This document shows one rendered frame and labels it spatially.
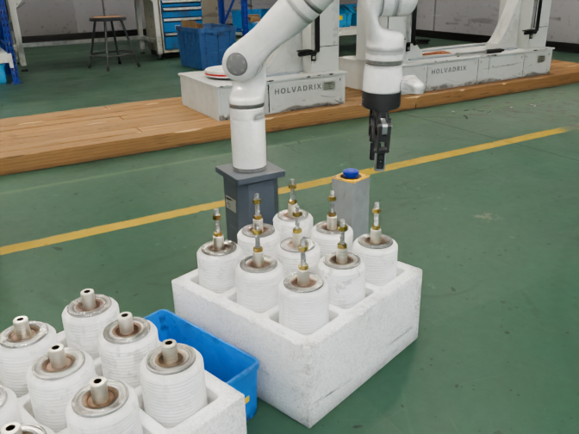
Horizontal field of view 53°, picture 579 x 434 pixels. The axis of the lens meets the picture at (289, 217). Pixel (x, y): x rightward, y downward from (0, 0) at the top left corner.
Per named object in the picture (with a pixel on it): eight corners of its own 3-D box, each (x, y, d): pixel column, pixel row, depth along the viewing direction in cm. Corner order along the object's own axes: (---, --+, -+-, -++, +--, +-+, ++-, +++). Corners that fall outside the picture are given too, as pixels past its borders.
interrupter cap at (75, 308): (59, 308, 103) (59, 305, 103) (97, 292, 108) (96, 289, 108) (81, 324, 98) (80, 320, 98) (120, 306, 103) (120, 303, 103)
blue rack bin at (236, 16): (230, 31, 622) (229, 10, 614) (262, 28, 640) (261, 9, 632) (252, 34, 583) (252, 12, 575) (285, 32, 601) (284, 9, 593)
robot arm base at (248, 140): (227, 166, 161) (223, 105, 155) (257, 161, 165) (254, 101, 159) (242, 176, 154) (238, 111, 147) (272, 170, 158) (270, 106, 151)
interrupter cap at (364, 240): (353, 247, 124) (353, 244, 123) (363, 233, 130) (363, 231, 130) (389, 252, 121) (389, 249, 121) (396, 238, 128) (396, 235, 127)
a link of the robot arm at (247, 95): (233, 40, 152) (236, 106, 159) (219, 44, 144) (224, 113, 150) (267, 40, 150) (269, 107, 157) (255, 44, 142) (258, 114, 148)
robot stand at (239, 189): (221, 263, 173) (214, 165, 162) (264, 251, 180) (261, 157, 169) (243, 282, 162) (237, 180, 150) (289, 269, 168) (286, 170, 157)
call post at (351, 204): (330, 287, 159) (330, 177, 147) (345, 277, 163) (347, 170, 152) (351, 295, 154) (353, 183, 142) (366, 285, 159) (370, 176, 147)
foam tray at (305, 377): (178, 350, 133) (171, 280, 126) (292, 285, 160) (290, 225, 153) (309, 430, 109) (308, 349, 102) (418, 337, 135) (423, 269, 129)
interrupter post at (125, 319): (116, 332, 96) (114, 315, 94) (129, 326, 97) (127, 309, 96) (125, 337, 94) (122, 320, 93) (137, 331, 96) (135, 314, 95)
